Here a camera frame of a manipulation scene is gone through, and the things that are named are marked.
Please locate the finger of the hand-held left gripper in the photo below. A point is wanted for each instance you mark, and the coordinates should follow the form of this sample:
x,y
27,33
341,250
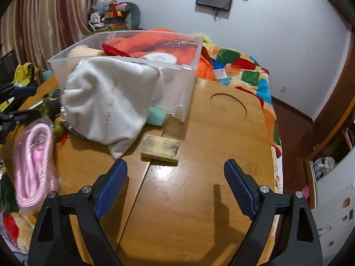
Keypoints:
x,y
25,91
22,115

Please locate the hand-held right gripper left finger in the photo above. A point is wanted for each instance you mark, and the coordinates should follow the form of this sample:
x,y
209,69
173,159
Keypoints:
x,y
111,191

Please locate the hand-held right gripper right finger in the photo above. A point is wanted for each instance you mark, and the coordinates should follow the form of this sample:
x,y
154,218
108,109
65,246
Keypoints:
x,y
240,191

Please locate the orange tassel ornament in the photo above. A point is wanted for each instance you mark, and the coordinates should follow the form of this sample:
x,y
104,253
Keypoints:
x,y
60,129

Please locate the yellow sponge block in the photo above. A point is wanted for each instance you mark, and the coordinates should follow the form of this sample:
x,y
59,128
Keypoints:
x,y
160,147

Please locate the white plush toy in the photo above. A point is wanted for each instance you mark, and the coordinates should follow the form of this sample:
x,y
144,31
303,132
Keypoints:
x,y
111,102

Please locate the clear plastic storage box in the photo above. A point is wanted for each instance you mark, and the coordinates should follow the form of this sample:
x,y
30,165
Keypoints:
x,y
183,88

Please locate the wooden desktop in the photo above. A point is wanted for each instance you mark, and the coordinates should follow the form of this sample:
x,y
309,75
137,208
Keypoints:
x,y
194,171

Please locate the yellow cloth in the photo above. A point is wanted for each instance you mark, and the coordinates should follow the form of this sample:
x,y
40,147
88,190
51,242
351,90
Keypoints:
x,y
25,72

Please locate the brown pink curtain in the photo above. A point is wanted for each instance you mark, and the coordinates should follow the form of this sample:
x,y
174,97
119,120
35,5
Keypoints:
x,y
41,19

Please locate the white wardrobe door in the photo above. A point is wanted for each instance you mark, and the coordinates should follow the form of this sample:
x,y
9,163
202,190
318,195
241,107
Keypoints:
x,y
332,213

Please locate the red cloth piece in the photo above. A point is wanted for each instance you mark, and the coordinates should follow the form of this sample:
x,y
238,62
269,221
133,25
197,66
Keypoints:
x,y
113,50

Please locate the small white fan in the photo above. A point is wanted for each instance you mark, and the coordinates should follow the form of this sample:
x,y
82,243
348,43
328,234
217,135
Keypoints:
x,y
95,18

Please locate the green storage box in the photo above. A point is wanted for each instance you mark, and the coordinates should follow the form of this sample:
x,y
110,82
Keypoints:
x,y
111,28

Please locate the colourful patchwork blanket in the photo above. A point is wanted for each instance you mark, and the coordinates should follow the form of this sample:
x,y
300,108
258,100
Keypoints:
x,y
249,74

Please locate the orange jacket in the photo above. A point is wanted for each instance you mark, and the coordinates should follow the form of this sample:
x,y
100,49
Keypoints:
x,y
205,66

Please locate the grey cushion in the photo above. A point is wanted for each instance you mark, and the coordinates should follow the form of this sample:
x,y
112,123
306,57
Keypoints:
x,y
134,13

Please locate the white disc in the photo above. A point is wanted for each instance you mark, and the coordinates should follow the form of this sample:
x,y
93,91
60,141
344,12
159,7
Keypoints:
x,y
159,57

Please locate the wooden wardrobe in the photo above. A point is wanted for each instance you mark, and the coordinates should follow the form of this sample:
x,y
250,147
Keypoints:
x,y
338,88

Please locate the yellow green pillow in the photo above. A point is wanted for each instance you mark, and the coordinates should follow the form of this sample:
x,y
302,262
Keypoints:
x,y
205,37

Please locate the white wall socket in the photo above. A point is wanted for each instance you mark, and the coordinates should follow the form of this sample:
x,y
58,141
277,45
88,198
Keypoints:
x,y
283,89

